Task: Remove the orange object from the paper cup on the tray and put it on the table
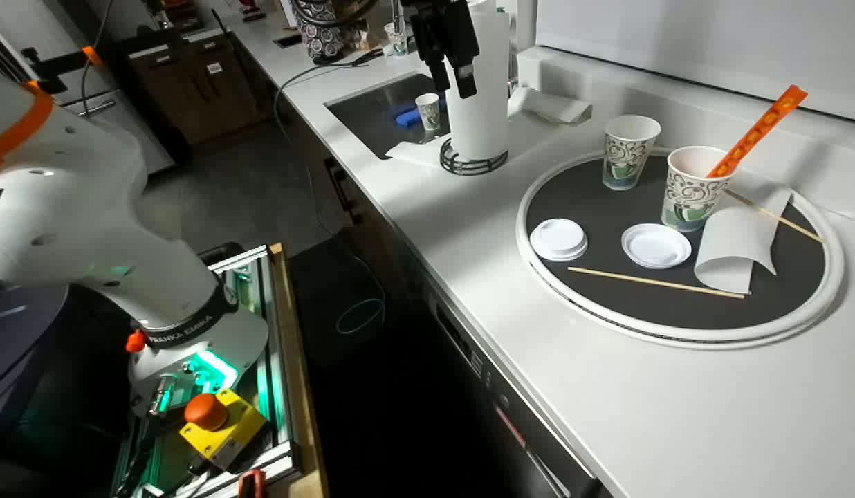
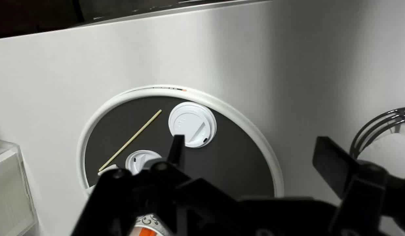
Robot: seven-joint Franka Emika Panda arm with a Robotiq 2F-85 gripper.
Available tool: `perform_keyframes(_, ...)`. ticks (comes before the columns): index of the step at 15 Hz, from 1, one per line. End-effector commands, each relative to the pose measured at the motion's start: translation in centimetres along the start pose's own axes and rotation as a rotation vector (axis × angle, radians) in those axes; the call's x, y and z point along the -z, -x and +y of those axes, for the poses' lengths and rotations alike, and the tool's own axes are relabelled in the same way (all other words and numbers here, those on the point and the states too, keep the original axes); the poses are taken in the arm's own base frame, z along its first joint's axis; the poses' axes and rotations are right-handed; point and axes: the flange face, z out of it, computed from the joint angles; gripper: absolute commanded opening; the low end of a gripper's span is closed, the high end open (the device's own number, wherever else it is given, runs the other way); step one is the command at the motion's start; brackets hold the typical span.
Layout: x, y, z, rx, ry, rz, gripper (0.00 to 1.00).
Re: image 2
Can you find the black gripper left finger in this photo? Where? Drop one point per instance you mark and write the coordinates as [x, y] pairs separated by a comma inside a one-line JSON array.
[[174, 148]]

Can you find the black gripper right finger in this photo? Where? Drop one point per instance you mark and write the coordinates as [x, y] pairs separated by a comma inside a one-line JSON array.
[[334, 164]]

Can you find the round black white-rimmed tray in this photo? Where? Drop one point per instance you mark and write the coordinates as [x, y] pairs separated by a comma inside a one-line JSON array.
[[236, 161]]

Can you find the patterned paper cup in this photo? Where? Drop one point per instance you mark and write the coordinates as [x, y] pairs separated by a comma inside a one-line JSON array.
[[155, 219]]

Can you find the thin wooden stir stick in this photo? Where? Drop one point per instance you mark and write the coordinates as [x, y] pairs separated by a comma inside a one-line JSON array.
[[130, 140]]

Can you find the translucent white box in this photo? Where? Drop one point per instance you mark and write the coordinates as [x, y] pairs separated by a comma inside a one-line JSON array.
[[7, 188]]

